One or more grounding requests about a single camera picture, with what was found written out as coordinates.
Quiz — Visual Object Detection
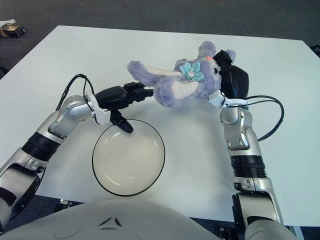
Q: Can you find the white plate with black rim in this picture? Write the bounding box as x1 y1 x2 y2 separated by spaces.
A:
91 119 166 197

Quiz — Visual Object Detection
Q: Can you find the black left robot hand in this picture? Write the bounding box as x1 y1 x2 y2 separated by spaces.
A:
94 81 155 134

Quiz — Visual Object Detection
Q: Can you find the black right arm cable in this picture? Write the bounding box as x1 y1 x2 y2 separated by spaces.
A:
239 95 285 141

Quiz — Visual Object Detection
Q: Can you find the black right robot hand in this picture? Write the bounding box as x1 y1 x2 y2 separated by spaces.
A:
212 49 250 100

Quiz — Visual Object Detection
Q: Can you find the black and orange box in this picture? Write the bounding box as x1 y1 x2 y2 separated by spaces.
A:
0 23 27 38

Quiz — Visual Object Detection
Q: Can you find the crumpled white paper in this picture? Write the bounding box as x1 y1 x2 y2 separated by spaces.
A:
0 17 17 27

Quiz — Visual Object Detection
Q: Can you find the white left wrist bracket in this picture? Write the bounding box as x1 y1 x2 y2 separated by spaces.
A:
84 92 111 125

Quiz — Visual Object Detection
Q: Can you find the purple plush bunny doll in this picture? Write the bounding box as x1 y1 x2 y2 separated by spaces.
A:
126 41 237 108

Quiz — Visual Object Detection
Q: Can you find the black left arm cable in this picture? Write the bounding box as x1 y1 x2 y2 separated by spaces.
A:
56 73 97 111

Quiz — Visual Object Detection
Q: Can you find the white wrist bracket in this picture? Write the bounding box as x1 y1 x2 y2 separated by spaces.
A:
208 90 251 109
84 92 111 125

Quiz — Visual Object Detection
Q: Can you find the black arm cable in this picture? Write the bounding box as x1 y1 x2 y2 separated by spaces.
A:
239 95 285 141
56 73 97 111

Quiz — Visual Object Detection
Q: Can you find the grey robot torso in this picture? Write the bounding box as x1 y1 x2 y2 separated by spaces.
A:
0 199 221 240

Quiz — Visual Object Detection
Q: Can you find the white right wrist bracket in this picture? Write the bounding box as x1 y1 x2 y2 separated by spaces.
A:
208 90 251 109

